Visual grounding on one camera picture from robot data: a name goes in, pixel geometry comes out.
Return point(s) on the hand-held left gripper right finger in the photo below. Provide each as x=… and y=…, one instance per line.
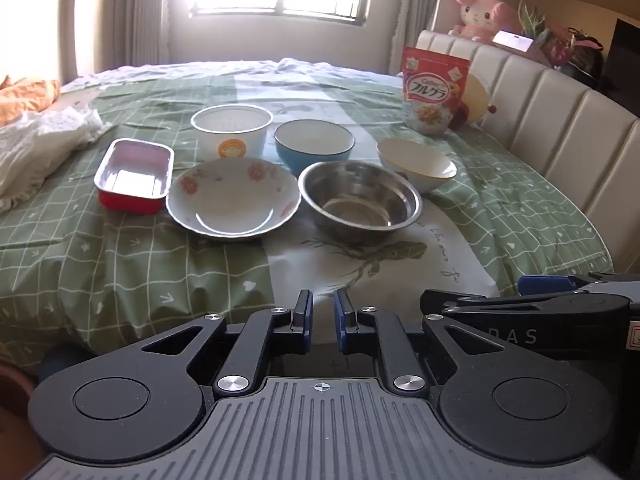
x=343, y=320

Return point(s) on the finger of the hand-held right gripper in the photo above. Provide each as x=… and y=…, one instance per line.
x=480, y=302
x=542, y=285

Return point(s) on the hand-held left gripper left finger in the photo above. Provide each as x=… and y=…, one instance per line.
x=303, y=317

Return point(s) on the white bowl yellow rim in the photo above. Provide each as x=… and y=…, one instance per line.
x=415, y=160

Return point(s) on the blue bowl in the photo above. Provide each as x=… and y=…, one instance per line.
x=300, y=159

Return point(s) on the white paper bowl orange logo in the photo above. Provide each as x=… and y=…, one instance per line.
x=234, y=132

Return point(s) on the stainless steel bowl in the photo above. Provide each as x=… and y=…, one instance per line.
x=360, y=202

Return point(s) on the white floral plate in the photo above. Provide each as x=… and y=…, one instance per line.
x=230, y=197

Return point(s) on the cream padded headboard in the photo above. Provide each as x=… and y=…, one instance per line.
x=560, y=125

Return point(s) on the green checkered deer-print tablecloth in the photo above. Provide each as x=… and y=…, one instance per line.
x=150, y=260

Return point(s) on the red cereal bag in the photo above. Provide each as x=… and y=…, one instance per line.
x=432, y=90

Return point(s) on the red foil-lined rectangular tray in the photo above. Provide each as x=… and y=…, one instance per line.
x=131, y=176

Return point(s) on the dark patterned bag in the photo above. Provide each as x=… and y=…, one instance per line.
x=575, y=50

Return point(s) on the black screen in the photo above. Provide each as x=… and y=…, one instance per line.
x=625, y=60

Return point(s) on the white card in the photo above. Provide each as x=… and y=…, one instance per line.
x=512, y=41

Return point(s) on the green potted plant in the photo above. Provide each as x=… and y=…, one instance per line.
x=532, y=17

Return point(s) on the pink plush toy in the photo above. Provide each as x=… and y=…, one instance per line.
x=481, y=16

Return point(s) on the beige curtain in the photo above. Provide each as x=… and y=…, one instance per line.
x=415, y=5
x=130, y=10

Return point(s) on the white lace cloth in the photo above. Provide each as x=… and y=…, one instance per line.
x=40, y=145

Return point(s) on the orange cloth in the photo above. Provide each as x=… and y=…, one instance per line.
x=25, y=97

